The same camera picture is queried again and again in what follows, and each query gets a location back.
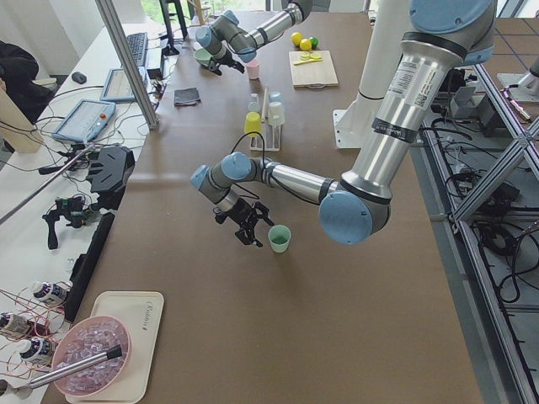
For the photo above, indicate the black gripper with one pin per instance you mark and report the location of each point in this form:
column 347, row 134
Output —
column 242, row 208
column 221, row 63

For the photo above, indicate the pink plastic cup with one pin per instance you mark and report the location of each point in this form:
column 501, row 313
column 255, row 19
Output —
column 253, row 69

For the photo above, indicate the green plastic cup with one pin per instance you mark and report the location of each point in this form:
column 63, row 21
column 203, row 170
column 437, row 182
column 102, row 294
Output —
column 279, row 238

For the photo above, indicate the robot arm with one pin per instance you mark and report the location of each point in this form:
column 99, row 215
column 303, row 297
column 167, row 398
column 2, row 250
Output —
column 225, row 37
column 427, row 39

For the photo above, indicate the grey plastic cup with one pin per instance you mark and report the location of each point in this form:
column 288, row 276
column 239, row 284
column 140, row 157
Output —
column 254, row 104

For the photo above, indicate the light blue plastic cup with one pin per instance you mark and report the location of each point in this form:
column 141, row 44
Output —
column 275, row 97

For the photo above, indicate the yellow plastic cup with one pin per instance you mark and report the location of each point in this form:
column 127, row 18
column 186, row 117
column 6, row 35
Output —
column 252, row 124

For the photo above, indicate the cream plastic cup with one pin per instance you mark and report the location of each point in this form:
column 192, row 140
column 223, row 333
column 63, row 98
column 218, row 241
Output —
column 276, row 113

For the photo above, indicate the green bowl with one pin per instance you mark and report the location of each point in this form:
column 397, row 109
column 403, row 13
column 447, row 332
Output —
column 202, row 56

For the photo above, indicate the wooden stand with round base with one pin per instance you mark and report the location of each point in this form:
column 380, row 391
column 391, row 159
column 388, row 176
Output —
column 201, row 12

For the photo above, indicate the folded grey cloth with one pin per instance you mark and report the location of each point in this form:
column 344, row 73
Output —
column 186, row 96

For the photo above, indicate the whole yellow lemon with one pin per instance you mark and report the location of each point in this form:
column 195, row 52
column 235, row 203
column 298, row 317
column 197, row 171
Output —
column 305, row 44

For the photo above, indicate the yellow plastic knife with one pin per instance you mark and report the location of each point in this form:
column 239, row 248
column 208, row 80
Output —
column 302, row 62

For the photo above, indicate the wooden cutting board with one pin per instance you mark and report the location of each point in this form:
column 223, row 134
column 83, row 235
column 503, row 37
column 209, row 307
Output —
column 313, row 75

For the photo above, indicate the black keyboard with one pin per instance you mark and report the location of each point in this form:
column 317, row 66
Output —
column 137, row 44

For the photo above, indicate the blue teach pendant far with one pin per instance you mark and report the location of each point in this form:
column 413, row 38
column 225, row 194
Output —
column 117, row 88

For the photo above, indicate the blue teach pendant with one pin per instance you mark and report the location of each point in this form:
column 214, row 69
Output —
column 85, row 122
column 117, row 88

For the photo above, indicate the cream plastic serving tray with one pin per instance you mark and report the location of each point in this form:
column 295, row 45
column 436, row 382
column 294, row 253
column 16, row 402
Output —
column 140, row 313

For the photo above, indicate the blue teach pendant near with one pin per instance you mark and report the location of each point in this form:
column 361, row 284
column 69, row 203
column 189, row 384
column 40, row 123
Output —
column 85, row 122

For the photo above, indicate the black computer mouse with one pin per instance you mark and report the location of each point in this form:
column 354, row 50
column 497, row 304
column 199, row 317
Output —
column 79, row 77

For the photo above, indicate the black flat bar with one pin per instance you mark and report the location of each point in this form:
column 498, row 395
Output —
column 84, row 266

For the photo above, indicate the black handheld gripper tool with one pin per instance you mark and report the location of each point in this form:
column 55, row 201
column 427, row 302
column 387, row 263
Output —
column 74, row 210

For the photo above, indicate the metal scoop with black tip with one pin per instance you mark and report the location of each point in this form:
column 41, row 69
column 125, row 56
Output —
column 71, row 369

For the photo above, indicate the pink bowl of ice cubes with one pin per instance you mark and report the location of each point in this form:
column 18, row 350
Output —
column 95, row 335

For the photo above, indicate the white bottle upper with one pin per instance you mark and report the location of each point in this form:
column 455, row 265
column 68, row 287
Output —
column 50, row 294

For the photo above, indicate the white bottle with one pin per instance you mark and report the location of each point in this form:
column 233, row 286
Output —
column 50, row 294
column 38, row 351
column 15, row 326

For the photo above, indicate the white bottle lower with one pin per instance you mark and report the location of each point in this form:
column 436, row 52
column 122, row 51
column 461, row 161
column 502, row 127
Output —
column 38, row 351

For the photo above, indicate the white bottle middle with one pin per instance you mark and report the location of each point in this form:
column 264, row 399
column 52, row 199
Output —
column 15, row 326

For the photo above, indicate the white wire cup holder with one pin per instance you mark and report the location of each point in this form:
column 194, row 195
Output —
column 270, row 134

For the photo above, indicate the aluminium frame post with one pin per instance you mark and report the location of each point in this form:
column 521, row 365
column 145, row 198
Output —
column 114, row 27

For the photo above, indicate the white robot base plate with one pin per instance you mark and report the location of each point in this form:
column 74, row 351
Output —
column 344, row 131

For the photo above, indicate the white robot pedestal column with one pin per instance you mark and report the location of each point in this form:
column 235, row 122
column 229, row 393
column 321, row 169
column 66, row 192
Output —
column 379, row 59

